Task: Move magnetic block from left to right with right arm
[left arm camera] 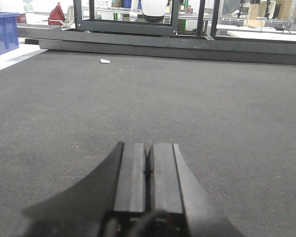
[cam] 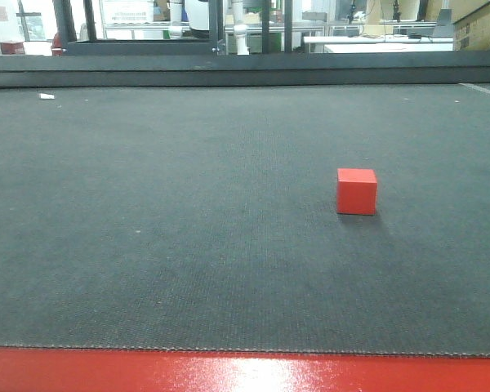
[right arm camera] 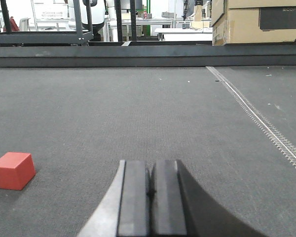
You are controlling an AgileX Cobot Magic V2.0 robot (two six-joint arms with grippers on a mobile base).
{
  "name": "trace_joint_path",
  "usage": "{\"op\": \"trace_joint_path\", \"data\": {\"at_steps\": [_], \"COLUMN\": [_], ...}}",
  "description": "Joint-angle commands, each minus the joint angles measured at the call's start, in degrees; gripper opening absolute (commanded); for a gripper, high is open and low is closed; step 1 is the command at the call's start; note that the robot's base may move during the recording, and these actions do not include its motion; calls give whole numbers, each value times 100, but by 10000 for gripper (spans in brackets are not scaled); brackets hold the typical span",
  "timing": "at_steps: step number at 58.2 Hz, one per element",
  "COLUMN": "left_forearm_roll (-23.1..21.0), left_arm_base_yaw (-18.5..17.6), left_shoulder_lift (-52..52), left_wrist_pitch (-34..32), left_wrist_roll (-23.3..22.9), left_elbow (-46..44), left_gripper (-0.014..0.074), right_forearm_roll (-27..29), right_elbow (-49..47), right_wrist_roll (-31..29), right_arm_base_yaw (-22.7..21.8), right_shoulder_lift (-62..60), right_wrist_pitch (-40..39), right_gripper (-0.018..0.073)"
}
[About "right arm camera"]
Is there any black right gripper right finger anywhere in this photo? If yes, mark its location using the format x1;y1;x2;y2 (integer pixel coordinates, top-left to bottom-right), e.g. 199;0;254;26
151;160;263;237

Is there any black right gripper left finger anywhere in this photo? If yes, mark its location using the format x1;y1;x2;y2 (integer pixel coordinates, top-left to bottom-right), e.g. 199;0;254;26
78;160;149;237

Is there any red magnetic cube block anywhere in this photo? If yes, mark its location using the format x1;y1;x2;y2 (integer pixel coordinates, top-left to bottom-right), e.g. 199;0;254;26
0;152;36;191

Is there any white background table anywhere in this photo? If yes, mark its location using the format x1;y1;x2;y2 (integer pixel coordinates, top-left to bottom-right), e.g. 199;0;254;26
154;28;213;42

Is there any large cardboard box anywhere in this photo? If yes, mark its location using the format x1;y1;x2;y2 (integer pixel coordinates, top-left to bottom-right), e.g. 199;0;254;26
211;0;296;46

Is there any white humanoid robot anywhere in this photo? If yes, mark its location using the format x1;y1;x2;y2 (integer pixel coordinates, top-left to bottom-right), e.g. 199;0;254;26
67;0;118;42

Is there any dark table edge rail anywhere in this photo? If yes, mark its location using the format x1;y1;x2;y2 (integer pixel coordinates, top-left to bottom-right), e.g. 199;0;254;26
0;44;296;68

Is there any black metal frame cart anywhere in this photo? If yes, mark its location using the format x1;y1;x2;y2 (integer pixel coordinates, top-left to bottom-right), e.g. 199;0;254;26
0;0;93;45

